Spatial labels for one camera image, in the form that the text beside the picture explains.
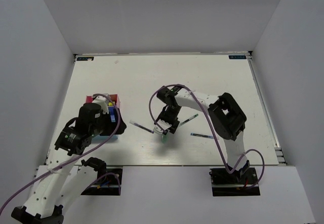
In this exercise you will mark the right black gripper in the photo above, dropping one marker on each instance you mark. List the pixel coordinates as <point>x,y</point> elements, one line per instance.
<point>174,125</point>

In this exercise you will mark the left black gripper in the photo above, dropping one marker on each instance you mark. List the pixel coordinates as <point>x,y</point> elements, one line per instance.
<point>111,124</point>

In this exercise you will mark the purple ink pen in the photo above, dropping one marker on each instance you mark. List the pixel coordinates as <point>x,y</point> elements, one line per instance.
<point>141,126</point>

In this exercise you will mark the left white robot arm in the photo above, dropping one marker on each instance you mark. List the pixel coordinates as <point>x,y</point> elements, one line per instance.
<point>68,173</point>

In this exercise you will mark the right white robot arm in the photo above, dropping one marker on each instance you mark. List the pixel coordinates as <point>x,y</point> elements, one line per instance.
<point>224,116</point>

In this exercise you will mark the blue ink pen right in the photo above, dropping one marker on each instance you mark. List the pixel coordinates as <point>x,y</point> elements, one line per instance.
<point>202,135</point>

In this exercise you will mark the pink blue tiered organizer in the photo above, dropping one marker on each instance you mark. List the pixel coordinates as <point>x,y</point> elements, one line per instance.
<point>116,102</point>

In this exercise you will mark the green ink clear pen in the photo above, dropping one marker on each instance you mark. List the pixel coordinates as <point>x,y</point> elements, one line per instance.
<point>188,119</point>

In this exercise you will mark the left table corner label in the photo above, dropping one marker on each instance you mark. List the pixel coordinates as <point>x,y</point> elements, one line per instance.
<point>85,58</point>

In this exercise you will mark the table corner label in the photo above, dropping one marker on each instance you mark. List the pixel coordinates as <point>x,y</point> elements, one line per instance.
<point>85,58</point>
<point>237,57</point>

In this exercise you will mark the right table corner label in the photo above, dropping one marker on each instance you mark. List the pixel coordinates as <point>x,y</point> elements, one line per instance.
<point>237,57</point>

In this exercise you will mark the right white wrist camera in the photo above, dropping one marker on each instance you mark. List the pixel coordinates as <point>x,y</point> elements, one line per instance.
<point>161,127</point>

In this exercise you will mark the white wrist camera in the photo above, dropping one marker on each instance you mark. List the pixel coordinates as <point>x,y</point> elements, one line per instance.
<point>161,127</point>
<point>103,102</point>

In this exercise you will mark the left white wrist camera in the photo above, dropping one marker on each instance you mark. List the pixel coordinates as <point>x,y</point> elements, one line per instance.
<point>103,102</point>

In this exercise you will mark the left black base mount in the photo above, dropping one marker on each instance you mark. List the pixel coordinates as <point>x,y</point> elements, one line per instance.
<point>106,186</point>

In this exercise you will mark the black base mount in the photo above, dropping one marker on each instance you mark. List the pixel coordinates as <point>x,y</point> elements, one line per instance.
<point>225,185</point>
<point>106,186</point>

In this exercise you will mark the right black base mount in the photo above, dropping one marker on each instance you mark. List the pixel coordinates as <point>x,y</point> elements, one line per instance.
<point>225,185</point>

